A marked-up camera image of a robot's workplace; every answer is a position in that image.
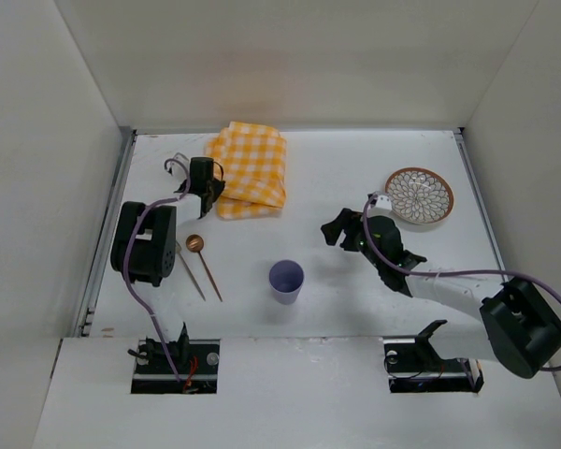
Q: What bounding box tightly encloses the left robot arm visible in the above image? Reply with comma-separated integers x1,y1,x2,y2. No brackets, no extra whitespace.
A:
110,153,225,361

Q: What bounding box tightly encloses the yellow white checkered cloth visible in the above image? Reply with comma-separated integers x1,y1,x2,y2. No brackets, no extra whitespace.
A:
205,122,287,220

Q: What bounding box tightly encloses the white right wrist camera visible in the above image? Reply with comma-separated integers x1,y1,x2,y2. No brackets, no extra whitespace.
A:
367,192,393,216

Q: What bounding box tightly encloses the lilac plastic cup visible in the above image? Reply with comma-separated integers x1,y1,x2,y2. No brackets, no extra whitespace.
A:
268,259,305,305

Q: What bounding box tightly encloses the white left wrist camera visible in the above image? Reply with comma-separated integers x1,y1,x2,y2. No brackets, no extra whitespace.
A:
164,152,190,180

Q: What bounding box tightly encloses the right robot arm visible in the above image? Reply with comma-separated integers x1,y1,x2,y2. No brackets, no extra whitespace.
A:
321,209,561,379

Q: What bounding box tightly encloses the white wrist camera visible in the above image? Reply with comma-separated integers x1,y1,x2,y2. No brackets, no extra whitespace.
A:
367,192,393,216
164,152,190,180

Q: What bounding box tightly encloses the floral patterned ceramic plate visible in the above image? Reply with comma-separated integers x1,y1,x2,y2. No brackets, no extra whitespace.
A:
384,167,454,225

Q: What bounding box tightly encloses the copper spoon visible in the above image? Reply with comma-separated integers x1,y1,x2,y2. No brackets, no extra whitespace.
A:
185,234,223,302

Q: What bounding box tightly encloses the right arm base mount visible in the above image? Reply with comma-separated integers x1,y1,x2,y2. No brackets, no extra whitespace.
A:
382,320,484,394

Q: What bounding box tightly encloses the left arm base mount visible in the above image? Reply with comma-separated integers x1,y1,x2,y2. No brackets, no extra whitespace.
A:
127,339,221,395

